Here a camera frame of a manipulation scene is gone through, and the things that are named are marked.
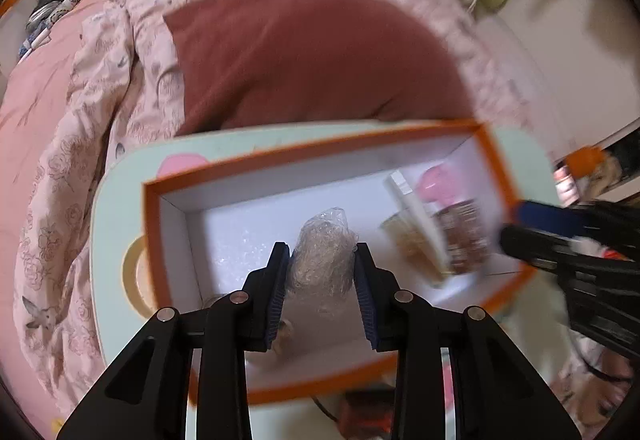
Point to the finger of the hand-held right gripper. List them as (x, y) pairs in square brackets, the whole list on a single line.
[(530, 245), (545, 217)]

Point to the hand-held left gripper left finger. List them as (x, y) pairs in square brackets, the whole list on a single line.
[(276, 290)]

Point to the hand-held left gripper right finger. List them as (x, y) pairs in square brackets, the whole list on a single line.
[(366, 300)]

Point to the clear bag of pale fibres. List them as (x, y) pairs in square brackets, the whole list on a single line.
[(320, 260)]

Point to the dark red-black packet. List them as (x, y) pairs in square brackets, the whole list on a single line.
[(462, 235)]

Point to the peach clear perfume bottle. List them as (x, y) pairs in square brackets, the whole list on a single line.
[(407, 245)]

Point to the orange cardboard box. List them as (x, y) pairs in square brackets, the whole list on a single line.
[(240, 220)]

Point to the white cosmetic tube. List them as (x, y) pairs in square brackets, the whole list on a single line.
[(416, 215)]

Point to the beige plush toy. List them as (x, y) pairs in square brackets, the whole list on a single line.
[(607, 174)]

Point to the pink round object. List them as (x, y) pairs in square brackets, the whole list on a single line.
[(437, 185)]

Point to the dark red small object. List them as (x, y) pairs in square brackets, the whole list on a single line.
[(365, 412)]

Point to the mint green cartoon lap table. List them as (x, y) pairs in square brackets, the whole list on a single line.
[(120, 200)]

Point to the maroon pillow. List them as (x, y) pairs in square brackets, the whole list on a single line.
[(300, 59)]

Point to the pink floral blanket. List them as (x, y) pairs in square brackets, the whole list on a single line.
[(100, 119)]

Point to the pink bed sheet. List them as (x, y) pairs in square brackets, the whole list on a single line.
[(30, 84)]

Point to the blue-white patterned clothes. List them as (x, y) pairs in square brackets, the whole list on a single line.
[(50, 12)]

